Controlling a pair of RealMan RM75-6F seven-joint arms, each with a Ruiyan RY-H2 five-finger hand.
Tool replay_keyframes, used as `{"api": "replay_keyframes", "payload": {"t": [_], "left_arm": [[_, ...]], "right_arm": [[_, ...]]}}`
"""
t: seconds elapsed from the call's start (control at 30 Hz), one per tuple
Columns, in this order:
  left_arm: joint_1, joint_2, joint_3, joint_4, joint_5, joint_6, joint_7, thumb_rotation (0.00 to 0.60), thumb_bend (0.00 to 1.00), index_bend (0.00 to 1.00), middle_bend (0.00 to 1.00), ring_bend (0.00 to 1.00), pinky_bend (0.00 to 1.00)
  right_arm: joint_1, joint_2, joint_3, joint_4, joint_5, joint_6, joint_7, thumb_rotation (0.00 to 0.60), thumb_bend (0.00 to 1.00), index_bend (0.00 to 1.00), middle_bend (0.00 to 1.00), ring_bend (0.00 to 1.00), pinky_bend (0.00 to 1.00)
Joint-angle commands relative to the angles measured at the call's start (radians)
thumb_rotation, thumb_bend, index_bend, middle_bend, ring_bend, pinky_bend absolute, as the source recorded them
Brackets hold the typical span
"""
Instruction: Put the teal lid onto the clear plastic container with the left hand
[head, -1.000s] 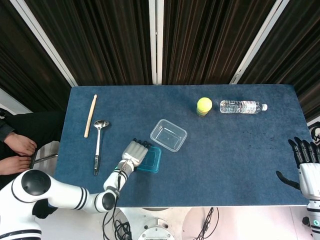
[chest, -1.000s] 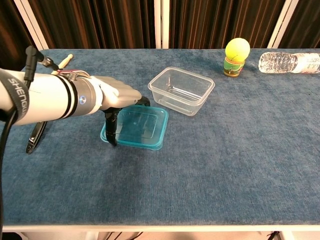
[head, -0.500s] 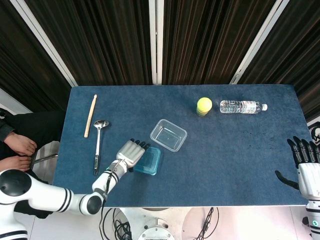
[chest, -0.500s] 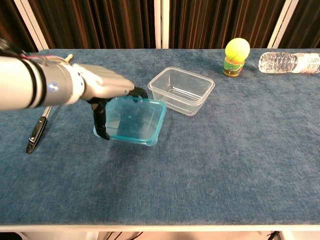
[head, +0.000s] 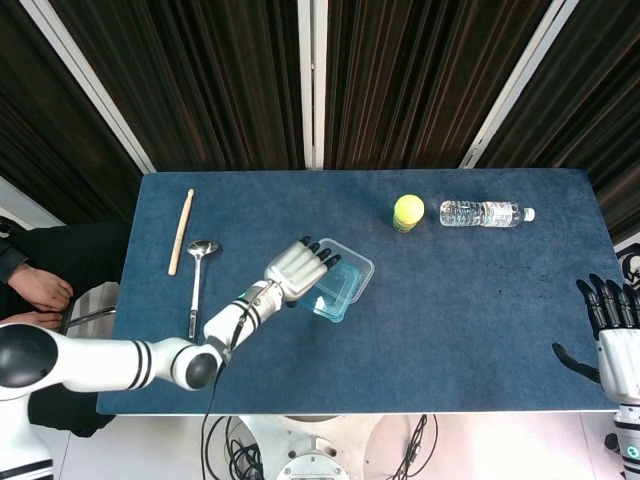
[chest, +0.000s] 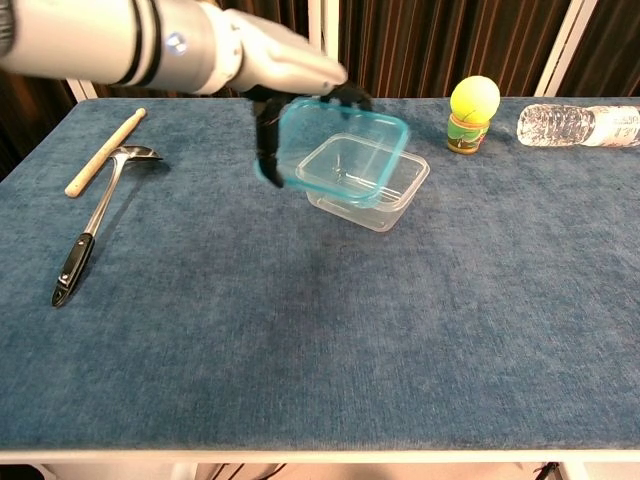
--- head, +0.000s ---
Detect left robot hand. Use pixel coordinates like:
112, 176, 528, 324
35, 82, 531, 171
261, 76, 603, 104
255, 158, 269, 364
263, 235, 343, 307

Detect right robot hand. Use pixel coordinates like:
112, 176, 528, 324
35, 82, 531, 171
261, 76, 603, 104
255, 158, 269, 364
551, 272, 640, 404

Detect blue transparent plastic lid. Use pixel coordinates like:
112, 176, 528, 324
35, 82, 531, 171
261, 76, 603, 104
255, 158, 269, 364
299, 263, 362, 325

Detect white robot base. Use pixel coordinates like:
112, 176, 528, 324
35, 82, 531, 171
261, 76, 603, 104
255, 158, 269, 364
234, 414, 382, 480

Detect blue cloth-covered table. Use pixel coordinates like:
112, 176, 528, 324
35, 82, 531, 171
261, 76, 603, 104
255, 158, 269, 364
95, 168, 624, 416

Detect bystander left hand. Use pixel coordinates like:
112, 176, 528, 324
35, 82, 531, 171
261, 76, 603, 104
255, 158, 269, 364
5, 263, 75, 314

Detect bystander hand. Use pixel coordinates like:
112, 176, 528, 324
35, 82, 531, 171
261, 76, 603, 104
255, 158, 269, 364
5, 263, 75, 314
0, 309, 69, 331

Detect bystander right hand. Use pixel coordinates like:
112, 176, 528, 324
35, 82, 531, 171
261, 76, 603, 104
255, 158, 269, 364
0, 309, 69, 331

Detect clear plastic food container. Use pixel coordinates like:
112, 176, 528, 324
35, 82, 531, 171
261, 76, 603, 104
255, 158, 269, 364
307, 237, 376, 306

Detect black white patterned object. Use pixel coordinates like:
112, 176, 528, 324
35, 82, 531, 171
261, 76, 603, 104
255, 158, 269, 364
614, 243, 640, 301

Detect wooden stick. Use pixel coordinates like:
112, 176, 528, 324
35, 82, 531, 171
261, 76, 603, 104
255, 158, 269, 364
167, 188, 196, 276

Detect yellow tennis ball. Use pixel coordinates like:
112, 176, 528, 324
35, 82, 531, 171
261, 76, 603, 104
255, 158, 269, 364
393, 194, 426, 226

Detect clear plastic water bottle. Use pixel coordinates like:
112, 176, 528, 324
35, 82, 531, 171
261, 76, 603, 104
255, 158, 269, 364
439, 199, 537, 229

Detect dark brown pleated curtain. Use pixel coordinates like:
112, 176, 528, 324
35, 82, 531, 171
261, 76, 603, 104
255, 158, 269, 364
0, 0, 640, 247

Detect bystander black clothing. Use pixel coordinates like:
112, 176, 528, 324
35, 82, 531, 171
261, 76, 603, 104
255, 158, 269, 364
0, 219, 132, 439

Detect metal ladle black handle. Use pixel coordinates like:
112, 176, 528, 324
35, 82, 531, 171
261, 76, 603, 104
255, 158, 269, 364
185, 239, 221, 344

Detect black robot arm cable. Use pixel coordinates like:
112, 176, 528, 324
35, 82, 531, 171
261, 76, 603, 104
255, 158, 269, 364
198, 309, 251, 480

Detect white frame post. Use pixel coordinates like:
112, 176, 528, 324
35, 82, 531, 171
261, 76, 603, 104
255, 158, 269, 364
297, 0, 329, 170
458, 0, 581, 170
18, 0, 162, 175

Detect black tangled floor cables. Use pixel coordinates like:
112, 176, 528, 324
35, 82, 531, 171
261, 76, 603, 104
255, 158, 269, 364
214, 414, 265, 480

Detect metal chair frame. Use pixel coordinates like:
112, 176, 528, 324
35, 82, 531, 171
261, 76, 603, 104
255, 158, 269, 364
62, 287, 119, 336

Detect thin black floor cable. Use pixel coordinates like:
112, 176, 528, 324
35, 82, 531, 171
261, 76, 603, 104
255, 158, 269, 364
393, 414, 440, 480

